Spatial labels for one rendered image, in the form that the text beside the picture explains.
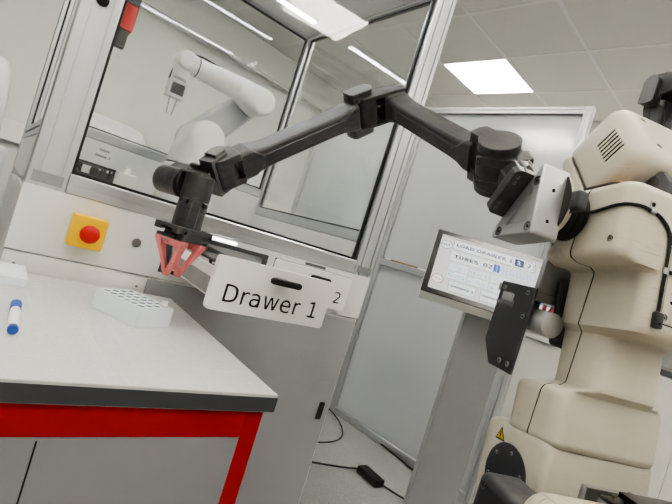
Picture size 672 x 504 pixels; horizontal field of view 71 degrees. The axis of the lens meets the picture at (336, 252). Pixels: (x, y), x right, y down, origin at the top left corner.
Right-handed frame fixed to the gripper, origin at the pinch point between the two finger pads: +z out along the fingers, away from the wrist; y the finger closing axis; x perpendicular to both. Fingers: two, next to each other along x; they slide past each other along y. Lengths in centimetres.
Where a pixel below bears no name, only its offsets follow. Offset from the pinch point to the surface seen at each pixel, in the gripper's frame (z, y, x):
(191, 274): 1.3, -12.5, -5.3
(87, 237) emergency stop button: -0.3, 0.0, -24.7
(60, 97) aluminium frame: -27.4, 6.2, -37.3
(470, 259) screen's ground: -25, -103, 40
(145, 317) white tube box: 8.7, 5.2, 1.7
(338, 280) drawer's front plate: -5, -67, 8
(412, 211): -51, -212, -17
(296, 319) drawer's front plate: 3.8, -21.8, 18.5
